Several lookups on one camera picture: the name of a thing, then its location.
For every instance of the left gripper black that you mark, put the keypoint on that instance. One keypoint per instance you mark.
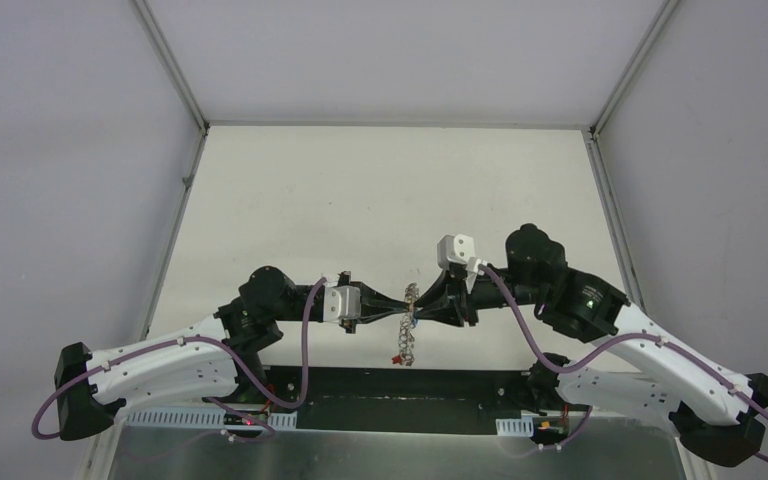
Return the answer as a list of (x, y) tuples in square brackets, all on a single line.
[(364, 304)]

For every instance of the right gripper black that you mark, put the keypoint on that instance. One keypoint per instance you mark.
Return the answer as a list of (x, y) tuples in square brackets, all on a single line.
[(449, 301)]

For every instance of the metal disc with key rings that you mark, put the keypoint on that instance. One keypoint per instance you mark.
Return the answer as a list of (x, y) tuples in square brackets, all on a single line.
[(406, 339)]

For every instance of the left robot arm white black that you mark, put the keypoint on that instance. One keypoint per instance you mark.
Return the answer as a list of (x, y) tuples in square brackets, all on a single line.
[(214, 358)]

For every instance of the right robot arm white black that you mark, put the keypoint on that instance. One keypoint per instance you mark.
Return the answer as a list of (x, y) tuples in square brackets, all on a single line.
[(634, 368)]

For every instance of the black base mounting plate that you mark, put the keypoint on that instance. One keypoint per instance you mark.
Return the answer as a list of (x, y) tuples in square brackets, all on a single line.
[(458, 402)]

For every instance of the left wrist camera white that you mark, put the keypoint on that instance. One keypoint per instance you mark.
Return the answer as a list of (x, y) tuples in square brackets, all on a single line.
[(341, 300)]

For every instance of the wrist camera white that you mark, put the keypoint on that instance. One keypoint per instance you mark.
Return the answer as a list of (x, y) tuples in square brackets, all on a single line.
[(459, 250), (341, 300)]

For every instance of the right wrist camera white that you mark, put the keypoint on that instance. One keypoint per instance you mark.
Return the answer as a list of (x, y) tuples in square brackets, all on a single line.
[(459, 250)]

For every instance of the aluminium frame rail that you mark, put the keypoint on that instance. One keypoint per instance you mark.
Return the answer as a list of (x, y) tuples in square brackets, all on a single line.
[(119, 391)]

